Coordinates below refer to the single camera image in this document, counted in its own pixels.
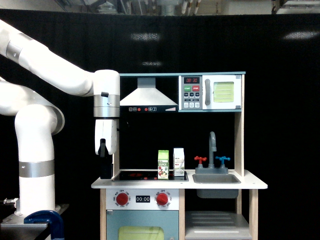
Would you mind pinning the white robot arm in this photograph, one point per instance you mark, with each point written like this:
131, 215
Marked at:
37, 119

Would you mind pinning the toy microwave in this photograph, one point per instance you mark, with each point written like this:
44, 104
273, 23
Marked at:
210, 92

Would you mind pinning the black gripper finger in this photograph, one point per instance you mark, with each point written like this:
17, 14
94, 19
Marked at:
106, 167
102, 151

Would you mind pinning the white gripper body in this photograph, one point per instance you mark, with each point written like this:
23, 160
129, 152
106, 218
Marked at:
106, 129

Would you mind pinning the white milk carton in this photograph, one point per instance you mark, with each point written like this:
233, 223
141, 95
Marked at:
178, 162

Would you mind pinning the blue clamp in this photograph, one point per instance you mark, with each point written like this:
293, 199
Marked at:
50, 217

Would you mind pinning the teal oven door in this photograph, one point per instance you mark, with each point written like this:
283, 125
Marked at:
142, 224

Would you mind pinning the blue tap handle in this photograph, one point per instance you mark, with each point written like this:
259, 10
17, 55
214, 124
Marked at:
222, 160

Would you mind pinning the black backdrop curtain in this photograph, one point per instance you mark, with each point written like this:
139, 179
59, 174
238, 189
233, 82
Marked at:
282, 100

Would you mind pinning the black toy stovetop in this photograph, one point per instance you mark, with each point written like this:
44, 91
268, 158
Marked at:
146, 175

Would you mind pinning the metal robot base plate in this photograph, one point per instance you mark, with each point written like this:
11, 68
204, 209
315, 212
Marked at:
13, 227

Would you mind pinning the grey range hood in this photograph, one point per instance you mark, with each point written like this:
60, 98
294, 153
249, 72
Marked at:
147, 99

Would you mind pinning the grey toy sink basin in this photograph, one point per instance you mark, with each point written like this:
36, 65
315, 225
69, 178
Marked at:
216, 186

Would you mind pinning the left red oven knob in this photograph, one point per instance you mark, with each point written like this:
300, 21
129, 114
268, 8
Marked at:
122, 199

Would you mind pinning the right red oven knob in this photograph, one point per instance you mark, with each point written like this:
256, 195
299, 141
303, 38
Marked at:
162, 199

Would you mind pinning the wooden toy kitchen frame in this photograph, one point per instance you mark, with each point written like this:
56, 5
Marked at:
142, 135

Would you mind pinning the grey toy faucet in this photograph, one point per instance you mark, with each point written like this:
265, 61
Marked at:
211, 169

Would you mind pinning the red tap handle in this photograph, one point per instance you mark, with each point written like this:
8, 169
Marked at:
200, 161

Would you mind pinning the red oven knob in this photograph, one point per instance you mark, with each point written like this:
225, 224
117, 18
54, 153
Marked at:
122, 199
162, 199

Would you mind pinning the grey lower shelf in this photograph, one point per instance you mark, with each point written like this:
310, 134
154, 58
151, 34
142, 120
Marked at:
216, 225

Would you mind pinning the green juice carton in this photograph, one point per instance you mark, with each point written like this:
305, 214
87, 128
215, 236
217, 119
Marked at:
163, 168

